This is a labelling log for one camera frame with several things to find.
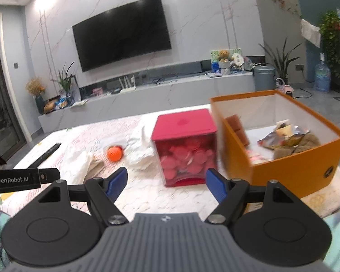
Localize white hanging towel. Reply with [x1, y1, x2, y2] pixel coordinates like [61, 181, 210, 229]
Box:
[300, 19, 321, 48]

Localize green plant in glass vase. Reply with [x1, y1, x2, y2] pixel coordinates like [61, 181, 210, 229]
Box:
[51, 61, 81, 106]

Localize brown teddy bear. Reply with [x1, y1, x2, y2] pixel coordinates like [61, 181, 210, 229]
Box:
[218, 49, 232, 76]

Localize glass sliding door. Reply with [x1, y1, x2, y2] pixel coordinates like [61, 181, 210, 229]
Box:
[0, 18, 28, 154]

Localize brown sponge block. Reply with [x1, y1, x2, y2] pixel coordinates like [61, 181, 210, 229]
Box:
[225, 115, 250, 148]

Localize brown knotted plush towel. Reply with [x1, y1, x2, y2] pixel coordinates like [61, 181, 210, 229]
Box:
[273, 133, 322, 159]

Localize leafy plant on cabinet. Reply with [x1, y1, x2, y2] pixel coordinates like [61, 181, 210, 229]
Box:
[319, 10, 340, 78]

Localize orange cardboard box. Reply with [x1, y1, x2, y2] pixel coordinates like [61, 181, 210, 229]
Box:
[210, 90, 340, 199]

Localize pink crochet toy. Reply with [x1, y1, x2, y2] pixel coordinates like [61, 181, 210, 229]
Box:
[248, 150, 270, 165]

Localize grey marble television cabinet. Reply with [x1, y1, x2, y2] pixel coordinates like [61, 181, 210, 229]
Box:
[38, 71, 256, 134]

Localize white plastic bag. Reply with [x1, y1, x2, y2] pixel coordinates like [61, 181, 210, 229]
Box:
[125, 123, 160, 173]

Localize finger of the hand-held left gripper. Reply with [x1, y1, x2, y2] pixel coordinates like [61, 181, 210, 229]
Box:
[40, 168, 60, 185]

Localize silver foil bag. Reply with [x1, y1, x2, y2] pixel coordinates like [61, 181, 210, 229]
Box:
[257, 121, 311, 150]

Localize potted long-leaf plant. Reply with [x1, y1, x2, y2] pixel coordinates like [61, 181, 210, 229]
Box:
[259, 37, 302, 86]

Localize blue water bottle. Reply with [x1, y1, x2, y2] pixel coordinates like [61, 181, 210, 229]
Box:
[314, 52, 332, 93]

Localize dried flowers in dark vase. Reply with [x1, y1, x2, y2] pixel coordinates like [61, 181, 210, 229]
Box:
[25, 77, 46, 114]

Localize hanging vine plant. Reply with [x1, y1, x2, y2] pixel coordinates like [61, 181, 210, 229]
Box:
[260, 0, 301, 18]

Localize orange ball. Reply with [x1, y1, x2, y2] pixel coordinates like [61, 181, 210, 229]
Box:
[107, 146, 124, 162]

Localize black remote control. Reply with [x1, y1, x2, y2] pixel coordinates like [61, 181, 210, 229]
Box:
[31, 143, 62, 168]

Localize white and beige cloth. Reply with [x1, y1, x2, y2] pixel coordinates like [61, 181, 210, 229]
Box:
[71, 146, 108, 182]

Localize blue snack bag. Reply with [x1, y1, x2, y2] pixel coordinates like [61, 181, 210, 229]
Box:
[55, 96, 69, 110]

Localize green printed card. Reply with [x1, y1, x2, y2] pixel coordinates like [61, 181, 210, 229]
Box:
[210, 48, 241, 73]

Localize red box with clear window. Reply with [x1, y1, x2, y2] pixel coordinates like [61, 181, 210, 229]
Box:
[151, 109, 218, 187]

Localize black wall television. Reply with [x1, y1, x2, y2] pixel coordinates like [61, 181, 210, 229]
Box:
[72, 0, 172, 73]

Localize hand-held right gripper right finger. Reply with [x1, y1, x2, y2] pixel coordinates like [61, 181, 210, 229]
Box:
[204, 168, 297, 225]

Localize grey trash bin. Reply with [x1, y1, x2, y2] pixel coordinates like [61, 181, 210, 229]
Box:
[253, 65, 276, 92]

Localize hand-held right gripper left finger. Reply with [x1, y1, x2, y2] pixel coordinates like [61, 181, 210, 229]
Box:
[37, 167, 129, 226]

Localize small white fan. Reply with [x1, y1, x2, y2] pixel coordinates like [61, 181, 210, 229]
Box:
[232, 52, 244, 71]

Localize white router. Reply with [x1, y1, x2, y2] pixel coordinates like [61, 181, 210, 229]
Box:
[119, 75, 137, 93]

